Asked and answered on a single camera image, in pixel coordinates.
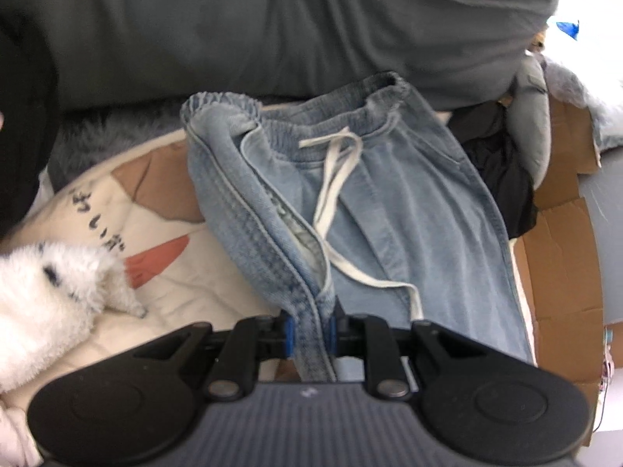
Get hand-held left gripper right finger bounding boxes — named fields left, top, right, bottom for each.
left=327, top=302, right=492, bottom=400

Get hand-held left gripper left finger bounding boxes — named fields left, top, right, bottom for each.
left=134, top=316, right=295, bottom=402

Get light blue denim pants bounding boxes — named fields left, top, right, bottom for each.
left=180, top=72, right=536, bottom=383

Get cream bear print bed sheet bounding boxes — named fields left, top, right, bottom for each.
left=0, top=129, right=341, bottom=467

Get black garment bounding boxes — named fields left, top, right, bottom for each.
left=450, top=102, right=539, bottom=240

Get brown cardboard sheet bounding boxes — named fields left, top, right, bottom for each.
left=509, top=92, right=609, bottom=419

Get white plush toy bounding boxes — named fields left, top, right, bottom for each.
left=0, top=242, right=148, bottom=395

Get grey fuzzy blanket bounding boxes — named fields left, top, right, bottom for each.
left=51, top=104, right=188, bottom=181

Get grey neck pillow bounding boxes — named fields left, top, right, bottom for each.
left=506, top=56, right=552, bottom=190

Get dark grey pillow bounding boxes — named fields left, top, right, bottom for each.
left=0, top=0, right=568, bottom=114

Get black plush with pink paw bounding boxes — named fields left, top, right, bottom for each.
left=0, top=19, right=60, bottom=239

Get grey fluffy cushion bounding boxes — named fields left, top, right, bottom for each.
left=542, top=53, right=623, bottom=150

